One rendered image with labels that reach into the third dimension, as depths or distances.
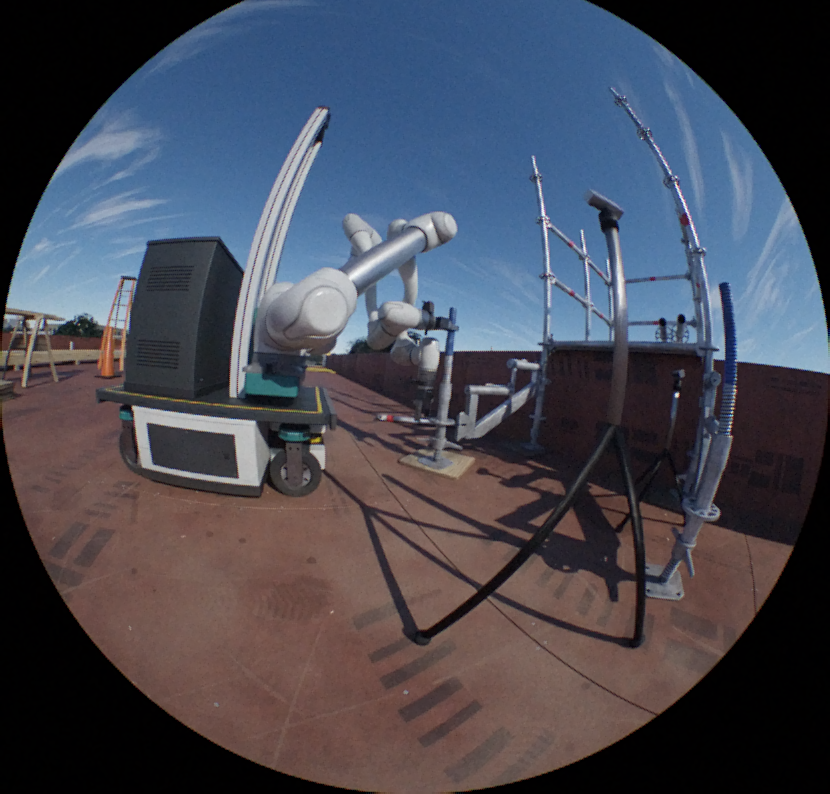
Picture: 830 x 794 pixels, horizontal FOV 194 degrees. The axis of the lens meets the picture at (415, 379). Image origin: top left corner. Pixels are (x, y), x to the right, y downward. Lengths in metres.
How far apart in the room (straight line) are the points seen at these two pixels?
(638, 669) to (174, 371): 1.34
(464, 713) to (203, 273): 1.16
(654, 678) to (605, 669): 0.12
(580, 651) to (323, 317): 0.85
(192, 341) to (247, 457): 0.39
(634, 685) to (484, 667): 0.30
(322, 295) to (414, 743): 0.78
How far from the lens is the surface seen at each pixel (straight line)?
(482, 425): 1.33
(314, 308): 0.51
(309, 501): 0.88
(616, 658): 0.64
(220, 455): 0.79
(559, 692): 0.56
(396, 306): 0.94
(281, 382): 0.71
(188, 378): 0.87
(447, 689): 0.50
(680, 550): 0.78
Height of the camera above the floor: 0.48
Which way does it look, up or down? 3 degrees down
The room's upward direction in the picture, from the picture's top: 6 degrees clockwise
